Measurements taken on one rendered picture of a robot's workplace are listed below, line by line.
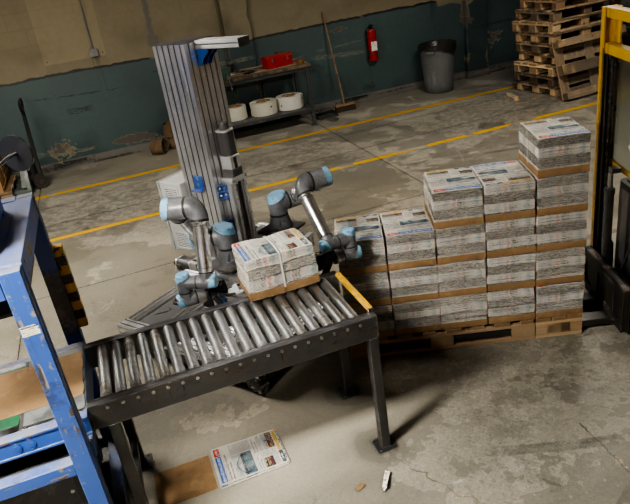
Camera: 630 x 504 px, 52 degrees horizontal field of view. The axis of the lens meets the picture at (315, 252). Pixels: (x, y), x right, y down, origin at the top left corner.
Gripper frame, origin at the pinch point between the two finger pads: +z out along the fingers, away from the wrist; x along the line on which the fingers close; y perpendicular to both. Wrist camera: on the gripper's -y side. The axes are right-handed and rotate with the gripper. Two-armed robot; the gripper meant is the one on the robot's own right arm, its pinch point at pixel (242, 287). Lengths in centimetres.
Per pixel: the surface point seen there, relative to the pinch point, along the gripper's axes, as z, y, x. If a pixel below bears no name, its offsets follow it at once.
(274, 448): -7, -81, -33
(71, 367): -90, -2, -32
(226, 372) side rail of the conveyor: -24, -10, -67
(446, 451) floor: 73, -86, -77
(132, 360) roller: -63, -3, -41
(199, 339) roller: -31, -3, -41
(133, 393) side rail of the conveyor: -65, -6, -68
